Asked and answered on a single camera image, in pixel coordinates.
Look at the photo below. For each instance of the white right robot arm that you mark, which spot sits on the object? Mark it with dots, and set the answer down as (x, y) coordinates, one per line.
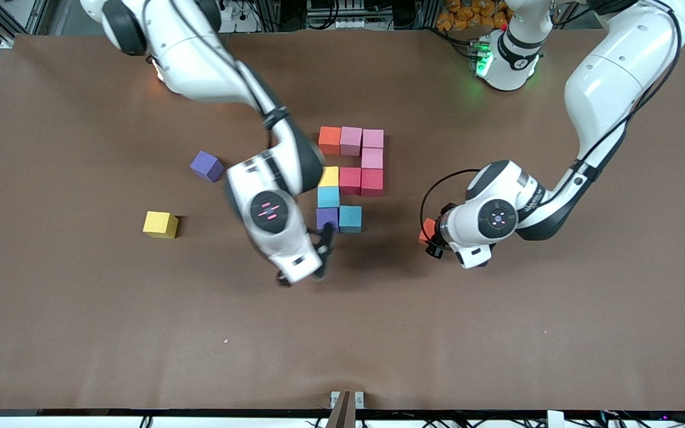
(200, 53)

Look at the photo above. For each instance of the white power strip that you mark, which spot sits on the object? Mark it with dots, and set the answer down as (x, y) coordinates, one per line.
(238, 12)

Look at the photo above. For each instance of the pink foam cube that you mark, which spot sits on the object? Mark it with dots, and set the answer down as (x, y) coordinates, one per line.
(373, 138)
(371, 158)
(351, 141)

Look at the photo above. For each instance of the yellow foam cube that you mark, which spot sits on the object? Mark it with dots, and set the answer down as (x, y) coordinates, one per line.
(330, 176)
(159, 224)

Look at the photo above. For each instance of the orange foam cube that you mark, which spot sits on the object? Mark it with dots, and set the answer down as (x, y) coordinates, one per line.
(427, 230)
(330, 139)

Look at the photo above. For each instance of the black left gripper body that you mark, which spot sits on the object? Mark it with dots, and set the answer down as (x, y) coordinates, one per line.
(439, 217)

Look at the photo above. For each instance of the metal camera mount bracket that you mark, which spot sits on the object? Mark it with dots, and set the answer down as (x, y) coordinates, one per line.
(342, 413)

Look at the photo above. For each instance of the orange yellow object pile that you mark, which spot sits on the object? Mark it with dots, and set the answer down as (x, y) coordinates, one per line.
(467, 15)

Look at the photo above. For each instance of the white electronics box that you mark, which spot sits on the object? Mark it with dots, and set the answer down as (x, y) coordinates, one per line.
(342, 24)

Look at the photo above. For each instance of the blue foam cube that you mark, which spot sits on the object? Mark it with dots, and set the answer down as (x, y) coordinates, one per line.
(350, 219)
(329, 196)

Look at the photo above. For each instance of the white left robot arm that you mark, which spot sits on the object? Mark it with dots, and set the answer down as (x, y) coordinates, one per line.
(616, 77)

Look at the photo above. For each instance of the purple foam cube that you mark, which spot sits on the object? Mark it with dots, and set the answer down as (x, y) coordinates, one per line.
(326, 217)
(206, 166)

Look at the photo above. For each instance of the red foam cube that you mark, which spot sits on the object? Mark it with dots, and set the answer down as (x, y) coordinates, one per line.
(349, 181)
(371, 182)

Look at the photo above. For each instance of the table cover sheet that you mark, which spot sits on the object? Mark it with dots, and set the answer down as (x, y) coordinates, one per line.
(342, 356)

